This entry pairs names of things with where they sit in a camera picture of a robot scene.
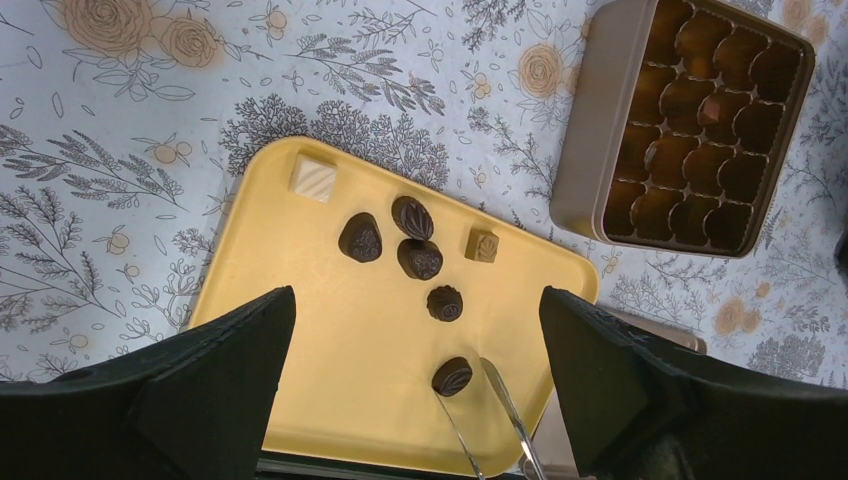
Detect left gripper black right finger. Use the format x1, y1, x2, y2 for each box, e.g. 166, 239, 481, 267
539, 286, 847, 479

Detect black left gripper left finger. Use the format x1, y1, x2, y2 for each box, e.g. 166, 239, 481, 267
1, 287, 296, 479

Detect rose gold tin lid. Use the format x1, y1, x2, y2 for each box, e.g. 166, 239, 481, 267
532, 306, 707, 479

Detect white handled metal tongs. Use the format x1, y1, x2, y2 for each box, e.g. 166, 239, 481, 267
432, 357, 546, 479

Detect dark leaf chocolate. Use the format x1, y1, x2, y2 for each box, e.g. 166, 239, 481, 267
338, 212, 383, 263
431, 357, 473, 397

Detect tan round chocolate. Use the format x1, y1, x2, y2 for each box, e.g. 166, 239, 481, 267
698, 97, 721, 126

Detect tan square chocolate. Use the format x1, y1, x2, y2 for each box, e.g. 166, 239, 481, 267
464, 228, 500, 263

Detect white square chocolate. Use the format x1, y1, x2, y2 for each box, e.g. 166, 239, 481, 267
289, 154, 337, 204

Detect dark ridged chocolate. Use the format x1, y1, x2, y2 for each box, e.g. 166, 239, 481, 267
397, 239, 444, 280

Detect dark oval chocolate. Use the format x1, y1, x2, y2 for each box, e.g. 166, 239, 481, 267
391, 196, 434, 241

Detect gold chocolate box tin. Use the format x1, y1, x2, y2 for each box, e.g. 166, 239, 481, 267
549, 0, 815, 258

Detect yellow plastic tray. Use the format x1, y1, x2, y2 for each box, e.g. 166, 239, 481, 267
190, 137, 600, 475

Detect floral patterned table mat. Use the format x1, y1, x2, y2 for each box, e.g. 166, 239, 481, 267
1, 1, 847, 388

